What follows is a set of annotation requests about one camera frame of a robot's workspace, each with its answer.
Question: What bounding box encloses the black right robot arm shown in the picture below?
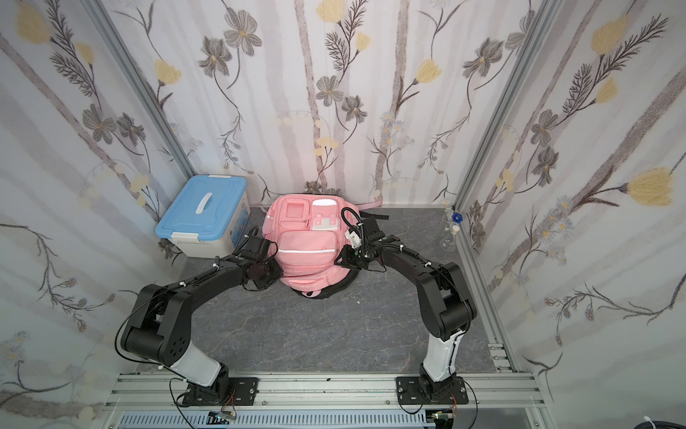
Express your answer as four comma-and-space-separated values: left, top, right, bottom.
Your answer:
335, 208, 478, 393

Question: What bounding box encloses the clear glass flask blue cap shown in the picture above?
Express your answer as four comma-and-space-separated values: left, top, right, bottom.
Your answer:
439, 207, 464, 252

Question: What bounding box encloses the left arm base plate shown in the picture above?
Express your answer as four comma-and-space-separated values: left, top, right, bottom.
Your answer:
182, 376, 260, 407

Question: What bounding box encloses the pink school backpack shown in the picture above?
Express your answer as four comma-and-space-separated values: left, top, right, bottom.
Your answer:
262, 194, 389, 300

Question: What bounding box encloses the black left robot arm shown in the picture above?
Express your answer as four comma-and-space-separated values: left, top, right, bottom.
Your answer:
114, 229, 283, 388

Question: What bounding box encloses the blue lidded storage box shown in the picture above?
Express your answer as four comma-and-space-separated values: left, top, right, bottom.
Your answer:
155, 175, 250, 258

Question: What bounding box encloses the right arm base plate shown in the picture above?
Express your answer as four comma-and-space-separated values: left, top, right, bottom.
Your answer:
395, 375, 469, 406

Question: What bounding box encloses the aluminium front rail frame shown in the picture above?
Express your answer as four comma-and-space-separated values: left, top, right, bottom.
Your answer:
96, 373, 555, 428

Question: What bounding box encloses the white slotted cable duct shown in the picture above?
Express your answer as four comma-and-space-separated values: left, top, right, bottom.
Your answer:
114, 410, 435, 428

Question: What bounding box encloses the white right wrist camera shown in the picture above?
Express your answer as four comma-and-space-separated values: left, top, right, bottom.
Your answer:
345, 231, 362, 250

